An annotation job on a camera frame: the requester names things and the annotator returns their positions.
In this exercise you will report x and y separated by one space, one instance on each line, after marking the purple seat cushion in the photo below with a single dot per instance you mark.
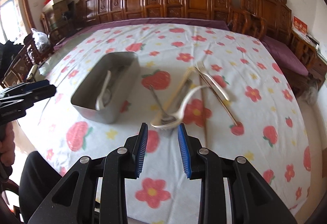
286 55

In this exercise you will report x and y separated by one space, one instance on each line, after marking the metal spoon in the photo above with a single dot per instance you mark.
158 102

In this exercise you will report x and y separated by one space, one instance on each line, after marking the strawberry flower printed blanket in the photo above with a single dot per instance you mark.
163 42

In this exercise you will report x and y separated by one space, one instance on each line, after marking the carved wooden armchair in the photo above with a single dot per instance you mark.
270 7

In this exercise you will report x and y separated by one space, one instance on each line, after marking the red card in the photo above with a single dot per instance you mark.
300 25

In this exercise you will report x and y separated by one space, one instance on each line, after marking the wooden side table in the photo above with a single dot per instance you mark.
314 60

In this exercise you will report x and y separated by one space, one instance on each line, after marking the stack of boxes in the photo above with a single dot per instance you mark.
57 9

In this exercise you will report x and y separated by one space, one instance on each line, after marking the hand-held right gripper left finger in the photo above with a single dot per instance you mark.
141 150

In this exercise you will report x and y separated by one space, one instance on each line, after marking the wooden chopstick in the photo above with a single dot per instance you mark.
203 106
226 109

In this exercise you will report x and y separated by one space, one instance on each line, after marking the person's black pants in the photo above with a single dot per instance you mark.
38 183

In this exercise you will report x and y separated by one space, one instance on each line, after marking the metal utensil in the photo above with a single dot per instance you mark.
182 91

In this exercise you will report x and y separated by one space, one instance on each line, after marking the dark wooden chair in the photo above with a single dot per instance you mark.
23 65

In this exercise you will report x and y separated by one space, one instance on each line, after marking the white plastic fork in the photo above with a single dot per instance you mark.
214 83

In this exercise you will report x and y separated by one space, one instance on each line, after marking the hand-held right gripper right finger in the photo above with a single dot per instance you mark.
184 152

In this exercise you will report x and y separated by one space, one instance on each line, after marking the curved white plastic spoon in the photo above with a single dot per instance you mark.
187 97

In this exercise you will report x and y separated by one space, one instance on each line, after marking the person's left hand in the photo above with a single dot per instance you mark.
6 144

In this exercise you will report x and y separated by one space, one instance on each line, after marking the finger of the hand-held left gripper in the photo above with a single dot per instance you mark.
35 85
43 92

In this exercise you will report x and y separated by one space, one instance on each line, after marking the rectangular metal container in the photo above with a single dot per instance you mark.
120 101

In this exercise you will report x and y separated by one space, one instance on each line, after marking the clear plastic bag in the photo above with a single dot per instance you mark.
40 39

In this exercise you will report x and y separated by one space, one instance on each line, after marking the purple sofa cushion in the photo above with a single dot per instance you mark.
158 21

